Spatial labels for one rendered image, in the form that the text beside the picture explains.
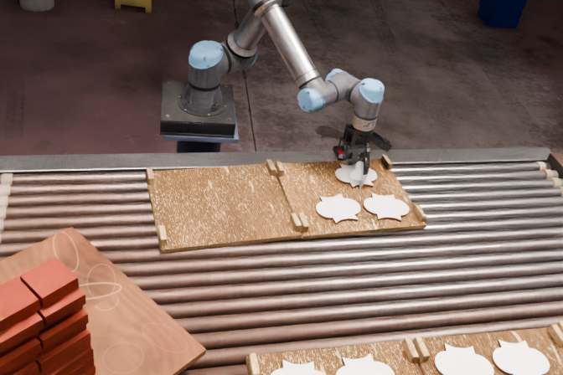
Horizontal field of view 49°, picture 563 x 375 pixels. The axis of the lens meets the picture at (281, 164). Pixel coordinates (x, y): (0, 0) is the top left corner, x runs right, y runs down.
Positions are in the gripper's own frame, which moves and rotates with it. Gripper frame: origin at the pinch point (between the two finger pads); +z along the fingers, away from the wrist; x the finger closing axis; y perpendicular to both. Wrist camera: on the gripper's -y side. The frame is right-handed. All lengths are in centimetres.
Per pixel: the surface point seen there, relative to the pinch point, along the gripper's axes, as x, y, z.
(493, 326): 64, -16, 2
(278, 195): 6.9, 29.0, 0.4
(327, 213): 18.2, 16.5, -0.6
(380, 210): 18.6, -1.1, -0.4
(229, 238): 24, 48, 0
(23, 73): -242, 126, 93
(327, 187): 4.4, 11.8, 0.5
